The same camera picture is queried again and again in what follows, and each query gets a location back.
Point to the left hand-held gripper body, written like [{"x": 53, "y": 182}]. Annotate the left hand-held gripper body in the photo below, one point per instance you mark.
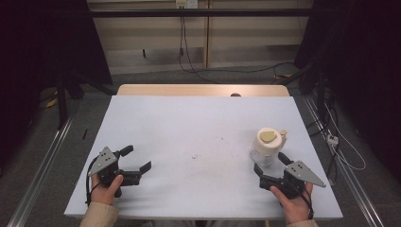
[{"x": 104, "y": 159}]

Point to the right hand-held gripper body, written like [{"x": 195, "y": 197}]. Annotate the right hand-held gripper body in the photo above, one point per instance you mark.
[{"x": 302, "y": 175}]

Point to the clear bottle with cream lid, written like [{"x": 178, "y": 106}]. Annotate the clear bottle with cream lid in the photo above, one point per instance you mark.
[{"x": 268, "y": 145}]

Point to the person's left hand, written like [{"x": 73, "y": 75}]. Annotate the person's left hand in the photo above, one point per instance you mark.
[{"x": 104, "y": 192}]

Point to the person's right hand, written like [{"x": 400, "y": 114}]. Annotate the person's right hand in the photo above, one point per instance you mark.
[{"x": 293, "y": 208}]

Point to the white power strip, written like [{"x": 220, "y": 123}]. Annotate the white power strip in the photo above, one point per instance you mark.
[{"x": 332, "y": 139}]

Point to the white table board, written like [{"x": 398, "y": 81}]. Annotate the white table board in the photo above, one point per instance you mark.
[{"x": 201, "y": 132}]

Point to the black metal stand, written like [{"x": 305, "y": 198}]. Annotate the black metal stand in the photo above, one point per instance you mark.
[{"x": 61, "y": 97}]

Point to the dark curtain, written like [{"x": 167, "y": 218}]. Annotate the dark curtain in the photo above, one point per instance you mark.
[
  {"x": 41, "y": 47},
  {"x": 362, "y": 63}
]

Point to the black horizontal bar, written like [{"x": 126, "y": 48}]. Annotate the black horizontal bar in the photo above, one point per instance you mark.
[{"x": 201, "y": 12}]

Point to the metal floor rail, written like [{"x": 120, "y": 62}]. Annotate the metal floor rail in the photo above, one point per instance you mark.
[
  {"x": 38, "y": 173},
  {"x": 346, "y": 176}
]

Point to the white wall socket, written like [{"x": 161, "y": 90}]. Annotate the white wall socket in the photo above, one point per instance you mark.
[{"x": 186, "y": 3}]

